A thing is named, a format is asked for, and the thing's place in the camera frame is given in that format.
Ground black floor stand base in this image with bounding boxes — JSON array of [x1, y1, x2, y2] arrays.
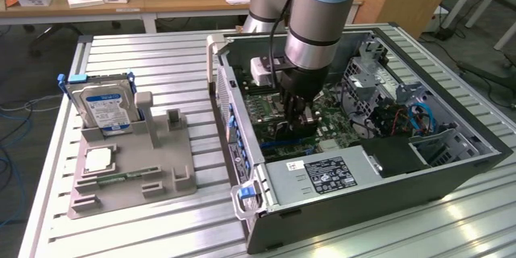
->
[[455, 60, 516, 91]]

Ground black plastic air shroud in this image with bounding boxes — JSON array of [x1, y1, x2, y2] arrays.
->
[[358, 135, 432, 179]]

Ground hard disk in blue caddy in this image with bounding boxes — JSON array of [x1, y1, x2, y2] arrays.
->
[[56, 71, 140, 137]]

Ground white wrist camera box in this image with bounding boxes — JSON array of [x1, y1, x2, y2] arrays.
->
[[250, 56, 286, 87]]

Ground blue wire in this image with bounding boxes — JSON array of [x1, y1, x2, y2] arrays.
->
[[407, 103, 440, 135]]

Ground silver CPU chip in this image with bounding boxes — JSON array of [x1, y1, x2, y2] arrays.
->
[[84, 150, 114, 173]]

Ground blue case latch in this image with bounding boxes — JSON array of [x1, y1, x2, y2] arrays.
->
[[236, 187, 256, 201]]

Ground silver disk bay bracket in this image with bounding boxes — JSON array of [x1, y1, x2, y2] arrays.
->
[[410, 124, 484, 167]]

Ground grey plastic parts rack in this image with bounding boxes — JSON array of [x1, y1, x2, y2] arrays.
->
[[67, 91, 199, 220]]

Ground black office chair base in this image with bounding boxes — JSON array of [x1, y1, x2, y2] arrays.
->
[[24, 24, 84, 58]]

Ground open black PC case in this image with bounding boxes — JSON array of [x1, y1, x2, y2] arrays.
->
[[206, 27, 515, 256]]

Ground blue expansion slot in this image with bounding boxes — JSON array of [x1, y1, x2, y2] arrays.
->
[[260, 138, 303, 150]]

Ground CPU socket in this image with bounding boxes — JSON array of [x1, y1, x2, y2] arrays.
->
[[268, 93, 286, 117]]

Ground black camera cable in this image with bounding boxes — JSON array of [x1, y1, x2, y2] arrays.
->
[[268, 0, 298, 88]]

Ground silver perforated drive cage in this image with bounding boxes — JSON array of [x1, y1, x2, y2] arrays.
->
[[346, 56, 404, 120]]

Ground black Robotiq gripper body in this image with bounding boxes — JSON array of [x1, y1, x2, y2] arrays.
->
[[279, 66, 331, 103]]

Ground blue floor cable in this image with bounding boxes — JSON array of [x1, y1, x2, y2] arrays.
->
[[0, 112, 32, 228]]

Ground grey power supply unit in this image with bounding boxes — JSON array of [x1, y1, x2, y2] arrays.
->
[[258, 146, 383, 207]]

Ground green motherboard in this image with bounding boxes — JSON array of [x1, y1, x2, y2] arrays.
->
[[242, 84, 364, 164]]

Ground grey floor cable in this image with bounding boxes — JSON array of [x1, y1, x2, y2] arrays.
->
[[0, 94, 66, 112]]

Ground green RAM stick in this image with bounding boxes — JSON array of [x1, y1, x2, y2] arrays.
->
[[96, 172, 152, 185]]

